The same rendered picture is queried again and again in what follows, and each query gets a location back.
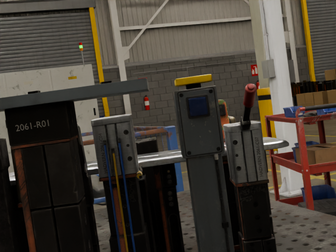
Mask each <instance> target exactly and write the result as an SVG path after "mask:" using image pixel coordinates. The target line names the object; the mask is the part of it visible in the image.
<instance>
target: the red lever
mask: <svg viewBox="0 0 336 252"><path fill-rule="evenodd" d="M256 90H257V87H256V86H255V85H254V84H252V83H249V84H247V85H246V87H245V92H244V99H243V105H244V113H243V116H241V117H240V121H239V124H240V127H241V130H242V131H244V130H250V128H251V120H250V113H251V108H252V107H253V106H254V102H255V96H256Z"/></svg>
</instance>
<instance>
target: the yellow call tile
mask: <svg viewBox="0 0 336 252"><path fill-rule="evenodd" d="M212 80H213V79H212V75H211V74H205V75H198V76H190V77H183V78H177V79H176V80H175V81H174V84H175V86H176V87H181V86H186V90H189V89H196V88H201V87H202V86H201V84H203V83H208V82H211V81H212Z"/></svg>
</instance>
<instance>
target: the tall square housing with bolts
mask: <svg viewBox="0 0 336 252"><path fill-rule="evenodd" d="M132 119H133V117H132V114H122V115H115V116H107V117H101V118H96V119H92V120H91V126H92V132H93V139H94V146H95V153H96V160H97V167H98V173H99V181H100V182H103V188H104V194H105V201H106V208H107V215H108V222H109V228H110V238H109V245H110V252H151V249H150V242H149V235H148V228H147V223H146V222H145V221H144V214H143V207H142V200H141V193H140V186H139V179H138V178H137V177H136V176H137V172H138V171H139V161H138V154H137V147H136V140H135V133H134V126H133V120H132Z"/></svg>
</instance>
